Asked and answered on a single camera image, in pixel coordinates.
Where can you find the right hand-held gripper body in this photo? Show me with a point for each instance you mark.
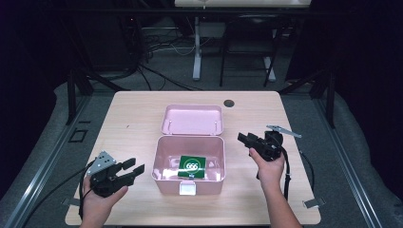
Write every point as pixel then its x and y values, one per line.
pixel 269 146

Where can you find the green packet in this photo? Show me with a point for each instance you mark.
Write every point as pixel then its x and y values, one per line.
pixel 191 166

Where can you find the pink storage box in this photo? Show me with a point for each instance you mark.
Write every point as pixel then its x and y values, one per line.
pixel 190 120

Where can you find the black metal chair frame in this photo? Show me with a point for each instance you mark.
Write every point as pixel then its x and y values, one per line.
pixel 250 47

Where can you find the person's left hand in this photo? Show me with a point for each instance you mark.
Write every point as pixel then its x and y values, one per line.
pixel 99 205

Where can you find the dark round table grommet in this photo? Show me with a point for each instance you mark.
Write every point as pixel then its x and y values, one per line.
pixel 228 103

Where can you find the aluminium floor rail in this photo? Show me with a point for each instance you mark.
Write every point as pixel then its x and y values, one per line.
pixel 41 171
pixel 345 164

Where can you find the grey tape strip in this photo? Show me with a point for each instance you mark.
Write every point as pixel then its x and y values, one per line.
pixel 71 201
pixel 313 203

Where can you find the black metal stand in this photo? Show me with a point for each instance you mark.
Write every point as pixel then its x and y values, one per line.
pixel 72 95
pixel 329 95

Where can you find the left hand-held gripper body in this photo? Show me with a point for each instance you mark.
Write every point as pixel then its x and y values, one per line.
pixel 104 182

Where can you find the person's right hand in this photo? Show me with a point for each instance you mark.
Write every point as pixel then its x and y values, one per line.
pixel 269 171

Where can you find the white desk leg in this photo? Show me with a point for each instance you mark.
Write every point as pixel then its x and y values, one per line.
pixel 197 53
pixel 270 69

